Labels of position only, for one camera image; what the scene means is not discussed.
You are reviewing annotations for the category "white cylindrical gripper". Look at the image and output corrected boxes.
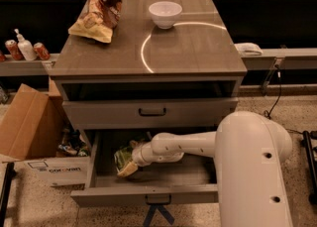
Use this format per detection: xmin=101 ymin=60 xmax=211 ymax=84
xmin=118 ymin=140 xmax=161 ymax=177

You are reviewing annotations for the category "green jalapeno chip bag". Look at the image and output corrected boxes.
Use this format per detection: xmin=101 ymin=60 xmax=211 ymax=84
xmin=114 ymin=144 xmax=134 ymax=175

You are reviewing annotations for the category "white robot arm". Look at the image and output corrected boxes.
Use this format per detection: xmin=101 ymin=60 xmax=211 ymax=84
xmin=115 ymin=111 xmax=293 ymax=227

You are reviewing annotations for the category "open grey middle drawer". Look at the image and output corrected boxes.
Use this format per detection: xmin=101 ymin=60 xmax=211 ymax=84
xmin=71 ymin=130 xmax=218 ymax=207

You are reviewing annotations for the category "closed grey upper drawer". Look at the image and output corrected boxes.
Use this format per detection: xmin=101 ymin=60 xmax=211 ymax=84
xmin=62 ymin=97 xmax=238 ymax=130

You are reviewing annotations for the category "grey drawer cabinet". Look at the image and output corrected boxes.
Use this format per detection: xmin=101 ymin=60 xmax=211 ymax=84
xmin=49 ymin=0 xmax=247 ymax=144

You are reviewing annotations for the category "brown yellow chip bag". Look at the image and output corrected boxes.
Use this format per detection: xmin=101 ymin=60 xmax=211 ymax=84
xmin=68 ymin=0 xmax=123 ymax=44

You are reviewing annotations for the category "white printed cardboard box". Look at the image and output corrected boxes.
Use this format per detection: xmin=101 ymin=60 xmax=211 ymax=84
xmin=25 ymin=157 xmax=89 ymax=186

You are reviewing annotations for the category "brown cardboard box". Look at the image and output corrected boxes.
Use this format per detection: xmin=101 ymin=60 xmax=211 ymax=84
xmin=0 ymin=83 xmax=67 ymax=160

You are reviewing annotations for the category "black stand left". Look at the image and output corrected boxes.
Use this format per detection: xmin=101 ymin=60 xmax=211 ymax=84
xmin=0 ymin=163 xmax=16 ymax=227

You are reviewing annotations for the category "black stand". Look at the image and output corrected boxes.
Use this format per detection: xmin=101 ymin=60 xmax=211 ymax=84
xmin=0 ymin=163 xmax=16 ymax=227
xmin=301 ymin=131 xmax=317 ymax=205

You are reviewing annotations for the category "red soda can right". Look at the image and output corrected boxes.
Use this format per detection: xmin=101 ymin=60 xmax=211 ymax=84
xmin=34 ymin=43 xmax=51 ymax=60

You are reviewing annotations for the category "red soda can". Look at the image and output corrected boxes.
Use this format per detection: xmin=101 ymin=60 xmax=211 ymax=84
xmin=34 ymin=43 xmax=51 ymax=60
xmin=5 ymin=40 xmax=23 ymax=60

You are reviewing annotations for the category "white bowl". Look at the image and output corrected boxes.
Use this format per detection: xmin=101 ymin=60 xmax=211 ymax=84
xmin=149 ymin=1 xmax=182 ymax=29

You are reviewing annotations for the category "white pump bottle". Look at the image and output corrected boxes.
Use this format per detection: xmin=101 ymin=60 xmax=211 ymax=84
xmin=15 ymin=29 xmax=37 ymax=61

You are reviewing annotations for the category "grey low shelf left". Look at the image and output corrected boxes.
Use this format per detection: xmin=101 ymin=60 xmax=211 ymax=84
xmin=0 ymin=54 xmax=58 ymax=76

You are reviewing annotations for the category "folded white cloth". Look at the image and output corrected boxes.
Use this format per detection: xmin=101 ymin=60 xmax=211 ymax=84
xmin=235 ymin=43 xmax=263 ymax=56

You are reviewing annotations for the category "red soda can left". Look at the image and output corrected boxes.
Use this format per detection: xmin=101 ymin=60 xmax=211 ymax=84
xmin=5 ymin=40 xmax=23 ymax=60

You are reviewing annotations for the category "black stand right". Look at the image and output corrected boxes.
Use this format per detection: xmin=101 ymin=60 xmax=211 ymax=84
xmin=301 ymin=131 xmax=317 ymax=205

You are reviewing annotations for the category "black floor cable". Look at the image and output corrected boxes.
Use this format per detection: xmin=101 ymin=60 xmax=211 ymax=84
xmin=263 ymin=65 xmax=304 ymax=136

